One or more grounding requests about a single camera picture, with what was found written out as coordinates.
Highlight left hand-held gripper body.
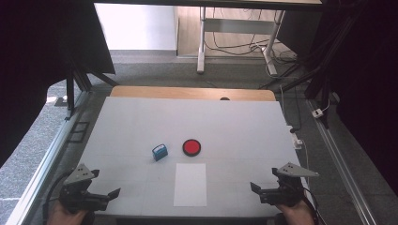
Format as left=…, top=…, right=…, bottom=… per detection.
left=58, top=163, right=110, bottom=215

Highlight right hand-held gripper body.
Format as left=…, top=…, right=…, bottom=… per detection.
left=259, top=161, right=320, bottom=208

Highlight blue self-inking stamp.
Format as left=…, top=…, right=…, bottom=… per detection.
left=151, top=143, right=169, bottom=162

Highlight round red ink pad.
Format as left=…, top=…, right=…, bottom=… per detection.
left=182, top=139, right=202, bottom=158

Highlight person's right hand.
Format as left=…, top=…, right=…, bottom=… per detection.
left=275, top=200, right=315, bottom=225

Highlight person's left hand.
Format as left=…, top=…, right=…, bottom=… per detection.
left=46, top=201, right=90, bottom=225

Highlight black floor frames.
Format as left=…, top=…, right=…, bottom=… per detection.
left=67, top=121, right=91, bottom=144

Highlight white table cover sheet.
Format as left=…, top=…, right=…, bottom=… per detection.
left=55, top=96, right=311, bottom=218

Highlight white paper sheet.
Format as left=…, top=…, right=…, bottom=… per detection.
left=173, top=162, right=208, bottom=207

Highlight black metal stand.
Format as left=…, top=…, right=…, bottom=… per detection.
left=54, top=59, right=120, bottom=121
left=258, top=55, right=333, bottom=129

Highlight black curtain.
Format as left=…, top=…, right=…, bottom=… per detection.
left=276, top=0, right=398, bottom=196
left=0, top=0, right=116, bottom=168

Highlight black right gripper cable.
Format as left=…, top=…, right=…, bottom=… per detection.
left=303, top=187, right=327, bottom=225

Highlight aluminium rail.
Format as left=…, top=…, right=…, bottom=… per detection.
left=6, top=91, right=92, bottom=225
left=305, top=98, right=380, bottom=225

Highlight black floor cables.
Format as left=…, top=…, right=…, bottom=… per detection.
left=204, top=7, right=299, bottom=65

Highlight white desk frame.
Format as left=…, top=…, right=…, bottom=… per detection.
left=196, top=7, right=286, bottom=76

